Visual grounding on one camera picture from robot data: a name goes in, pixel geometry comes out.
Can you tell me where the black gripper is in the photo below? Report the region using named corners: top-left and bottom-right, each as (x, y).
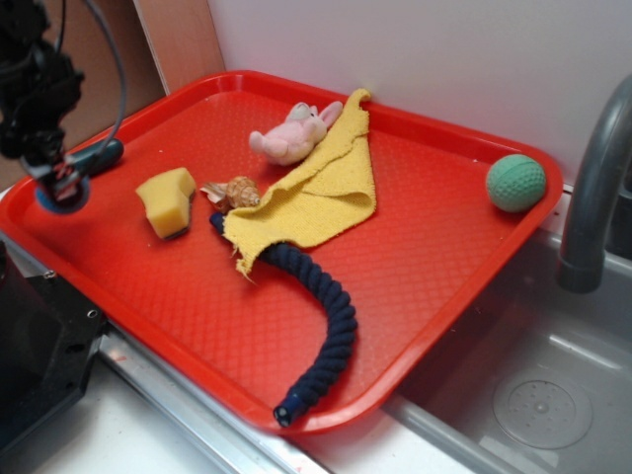
top-left (1, 1), bottom-right (84, 198)

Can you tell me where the green dimpled ball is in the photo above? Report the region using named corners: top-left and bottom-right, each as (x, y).
top-left (486, 154), bottom-right (546, 212)

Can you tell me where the yellow sponge piece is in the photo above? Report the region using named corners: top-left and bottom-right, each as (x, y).
top-left (135, 167), bottom-right (197, 239)

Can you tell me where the tan conch seashell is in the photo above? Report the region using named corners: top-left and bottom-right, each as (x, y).
top-left (200, 176), bottom-right (261, 213)

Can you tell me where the pink plush bunny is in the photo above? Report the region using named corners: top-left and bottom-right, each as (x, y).
top-left (248, 101), bottom-right (344, 166)

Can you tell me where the red plastic tray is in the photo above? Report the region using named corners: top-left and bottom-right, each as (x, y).
top-left (1, 71), bottom-right (562, 435)

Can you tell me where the yellow cloth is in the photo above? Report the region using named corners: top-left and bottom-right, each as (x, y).
top-left (222, 89), bottom-right (376, 277)

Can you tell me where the grey sink faucet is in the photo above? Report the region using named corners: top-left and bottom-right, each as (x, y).
top-left (557, 77), bottom-right (631, 293)

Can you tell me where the stainless steel sink basin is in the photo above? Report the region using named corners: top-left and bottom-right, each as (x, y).
top-left (386, 232), bottom-right (631, 473)

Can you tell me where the grey cable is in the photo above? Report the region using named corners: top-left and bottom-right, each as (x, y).
top-left (78, 0), bottom-right (128, 174)

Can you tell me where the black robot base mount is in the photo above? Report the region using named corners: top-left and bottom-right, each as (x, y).
top-left (1, 245), bottom-right (105, 454)

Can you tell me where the dark blue braided rope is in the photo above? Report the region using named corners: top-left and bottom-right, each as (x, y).
top-left (208, 212), bottom-right (357, 428)

